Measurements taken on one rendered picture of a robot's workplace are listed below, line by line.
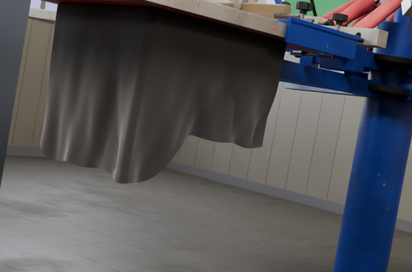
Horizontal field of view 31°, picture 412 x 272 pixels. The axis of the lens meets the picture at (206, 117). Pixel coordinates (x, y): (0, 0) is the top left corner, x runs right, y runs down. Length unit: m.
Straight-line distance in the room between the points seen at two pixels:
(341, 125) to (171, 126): 4.27
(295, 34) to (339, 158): 4.09
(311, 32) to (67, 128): 0.71
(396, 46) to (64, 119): 1.34
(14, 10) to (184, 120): 0.88
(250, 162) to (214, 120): 4.54
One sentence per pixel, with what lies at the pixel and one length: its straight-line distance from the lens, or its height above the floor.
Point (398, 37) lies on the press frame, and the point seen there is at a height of 1.09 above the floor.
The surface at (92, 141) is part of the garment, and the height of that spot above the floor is 0.60.
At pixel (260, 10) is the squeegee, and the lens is 2.20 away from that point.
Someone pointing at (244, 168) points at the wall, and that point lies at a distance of 6.50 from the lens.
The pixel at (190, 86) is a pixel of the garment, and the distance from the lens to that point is 1.86.
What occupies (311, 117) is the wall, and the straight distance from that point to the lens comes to 6.17.
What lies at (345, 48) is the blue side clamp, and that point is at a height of 0.97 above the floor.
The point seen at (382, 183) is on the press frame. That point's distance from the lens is 2.82.
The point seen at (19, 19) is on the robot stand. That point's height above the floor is 0.90.
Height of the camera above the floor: 0.78
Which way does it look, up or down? 2 degrees down
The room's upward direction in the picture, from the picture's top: 10 degrees clockwise
